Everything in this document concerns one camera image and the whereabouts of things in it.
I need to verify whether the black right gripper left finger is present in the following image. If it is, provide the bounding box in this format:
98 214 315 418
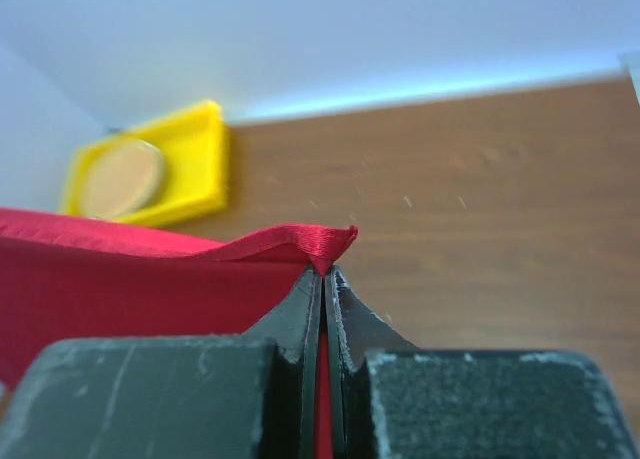
1 269 320 458

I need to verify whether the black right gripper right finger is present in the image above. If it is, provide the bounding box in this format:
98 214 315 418
324 268 639 458

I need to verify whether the red cloth napkin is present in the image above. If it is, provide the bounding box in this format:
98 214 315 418
1 209 357 458

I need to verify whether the round woven coaster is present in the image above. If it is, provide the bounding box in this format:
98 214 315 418
78 139 167 220

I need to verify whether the yellow plastic tray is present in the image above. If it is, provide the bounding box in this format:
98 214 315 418
59 100 231 228

